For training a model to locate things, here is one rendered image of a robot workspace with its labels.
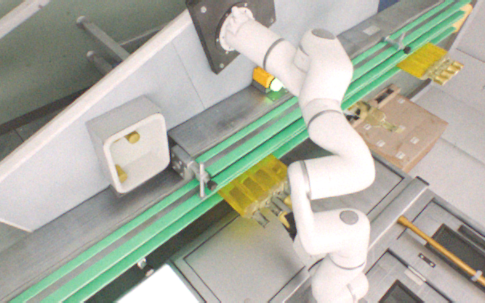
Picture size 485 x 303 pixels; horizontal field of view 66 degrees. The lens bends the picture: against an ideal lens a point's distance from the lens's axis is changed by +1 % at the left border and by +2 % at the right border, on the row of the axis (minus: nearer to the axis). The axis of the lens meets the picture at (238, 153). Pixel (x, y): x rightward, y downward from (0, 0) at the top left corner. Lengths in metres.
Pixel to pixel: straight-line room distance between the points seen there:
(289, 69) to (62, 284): 0.80
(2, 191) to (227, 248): 0.66
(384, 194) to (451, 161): 4.89
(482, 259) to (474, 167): 4.97
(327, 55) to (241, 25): 0.30
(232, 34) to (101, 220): 0.63
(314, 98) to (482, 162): 5.94
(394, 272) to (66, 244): 1.03
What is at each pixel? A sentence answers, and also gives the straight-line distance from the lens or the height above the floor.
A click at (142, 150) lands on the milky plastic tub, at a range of 1.14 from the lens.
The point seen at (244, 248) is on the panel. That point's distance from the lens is 1.27.
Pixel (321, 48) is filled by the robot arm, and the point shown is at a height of 1.09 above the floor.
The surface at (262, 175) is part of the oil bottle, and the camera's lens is 1.24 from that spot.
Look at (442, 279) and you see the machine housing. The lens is 1.46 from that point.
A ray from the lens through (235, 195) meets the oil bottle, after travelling 1.19.
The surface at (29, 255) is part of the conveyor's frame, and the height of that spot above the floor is 0.81.
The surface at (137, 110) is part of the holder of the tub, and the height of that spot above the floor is 0.79.
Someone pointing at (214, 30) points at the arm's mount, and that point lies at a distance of 1.06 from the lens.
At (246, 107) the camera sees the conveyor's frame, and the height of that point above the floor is 0.83.
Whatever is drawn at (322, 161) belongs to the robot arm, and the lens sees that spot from 0.78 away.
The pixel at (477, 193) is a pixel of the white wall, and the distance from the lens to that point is 6.21.
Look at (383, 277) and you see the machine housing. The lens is 1.39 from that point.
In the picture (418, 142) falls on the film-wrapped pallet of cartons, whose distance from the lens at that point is 5.26.
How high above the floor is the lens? 1.46
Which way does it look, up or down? 26 degrees down
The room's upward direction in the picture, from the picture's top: 131 degrees clockwise
